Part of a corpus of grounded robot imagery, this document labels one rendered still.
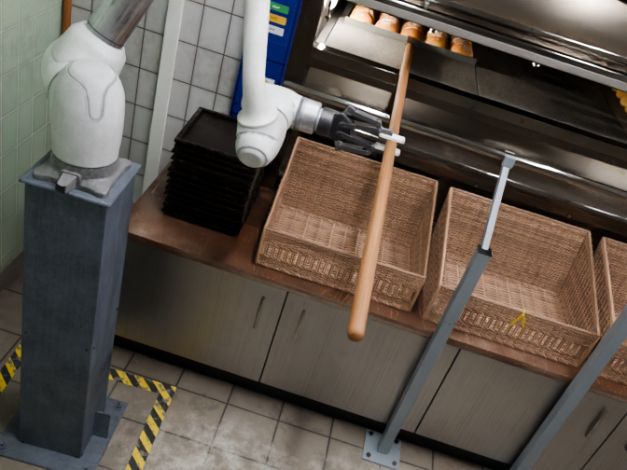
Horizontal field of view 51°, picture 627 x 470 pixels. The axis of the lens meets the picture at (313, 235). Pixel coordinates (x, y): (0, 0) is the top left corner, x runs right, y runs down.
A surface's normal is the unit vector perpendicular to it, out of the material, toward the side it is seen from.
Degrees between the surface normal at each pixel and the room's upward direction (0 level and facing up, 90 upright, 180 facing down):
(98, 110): 75
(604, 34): 70
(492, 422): 90
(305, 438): 0
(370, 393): 90
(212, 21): 90
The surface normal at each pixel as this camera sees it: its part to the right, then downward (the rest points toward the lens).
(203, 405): 0.26, -0.80
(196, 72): -0.18, 0.52
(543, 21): -0.07, 0.22
